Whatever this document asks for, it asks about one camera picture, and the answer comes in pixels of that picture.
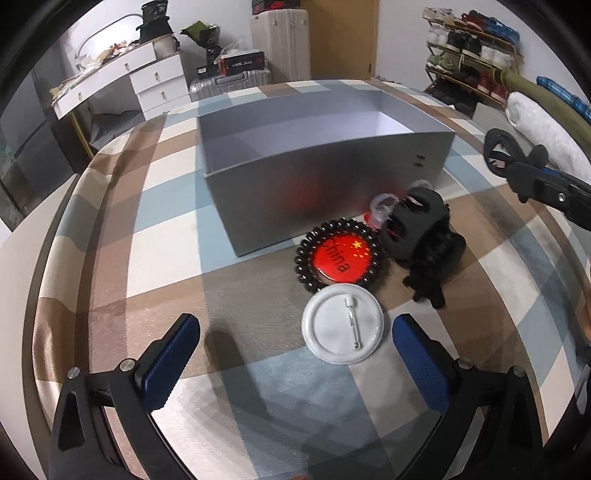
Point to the white rolled pillow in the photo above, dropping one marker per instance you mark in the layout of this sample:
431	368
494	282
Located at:
540	124

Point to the shoe rack with shoes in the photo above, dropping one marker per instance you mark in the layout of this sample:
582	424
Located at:
466	50

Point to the toothed black hair claw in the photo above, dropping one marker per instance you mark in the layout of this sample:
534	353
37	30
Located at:
438	267

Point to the silver suitcase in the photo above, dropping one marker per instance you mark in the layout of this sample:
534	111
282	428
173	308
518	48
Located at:
231	83

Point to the white ribbed canister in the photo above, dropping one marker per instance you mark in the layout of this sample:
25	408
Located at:
166	46

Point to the grey cardboard box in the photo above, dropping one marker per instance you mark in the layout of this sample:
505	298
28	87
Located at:
295	189

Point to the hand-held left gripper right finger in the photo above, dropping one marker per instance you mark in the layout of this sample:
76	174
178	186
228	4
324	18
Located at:
422	367

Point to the blue patterned cloth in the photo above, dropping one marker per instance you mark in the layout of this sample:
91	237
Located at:
565	94

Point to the dark wrapped flower bouquet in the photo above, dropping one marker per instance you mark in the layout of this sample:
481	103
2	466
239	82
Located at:
201	34

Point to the small black box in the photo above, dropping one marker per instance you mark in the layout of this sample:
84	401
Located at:
202	70

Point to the red round badge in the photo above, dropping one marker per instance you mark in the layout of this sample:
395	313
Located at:
339	258

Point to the green rolled blanket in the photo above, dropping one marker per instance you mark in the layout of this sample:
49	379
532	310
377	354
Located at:
535	97

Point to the white dressing table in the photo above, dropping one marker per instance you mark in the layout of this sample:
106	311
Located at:
152	76

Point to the black and red box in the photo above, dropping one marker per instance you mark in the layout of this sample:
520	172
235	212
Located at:
240	62

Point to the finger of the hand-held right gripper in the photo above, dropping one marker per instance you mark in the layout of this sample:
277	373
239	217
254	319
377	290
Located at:
540	184
515	156

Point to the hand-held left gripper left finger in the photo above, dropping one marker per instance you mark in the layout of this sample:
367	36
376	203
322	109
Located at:
167	367

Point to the checked bed sheet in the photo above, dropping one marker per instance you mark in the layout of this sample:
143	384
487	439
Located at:
138	258

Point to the wooden door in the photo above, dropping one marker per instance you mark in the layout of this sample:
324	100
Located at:
339	39

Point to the white round pin badge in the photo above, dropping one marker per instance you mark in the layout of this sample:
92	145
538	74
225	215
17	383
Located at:
332	330

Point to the smooth black hair claw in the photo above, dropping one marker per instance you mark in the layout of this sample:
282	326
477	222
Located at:
415	217

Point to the white suitcase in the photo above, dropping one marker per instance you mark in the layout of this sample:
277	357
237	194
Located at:
279	46

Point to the clear plastic bag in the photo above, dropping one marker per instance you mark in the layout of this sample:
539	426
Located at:
234	48

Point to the arched table mirror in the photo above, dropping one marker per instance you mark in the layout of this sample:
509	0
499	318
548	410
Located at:
99	30

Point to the black bag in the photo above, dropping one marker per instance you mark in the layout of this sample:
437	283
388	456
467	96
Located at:
154	23

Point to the small red clear hair clip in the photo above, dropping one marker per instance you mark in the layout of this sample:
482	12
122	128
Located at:
382	207

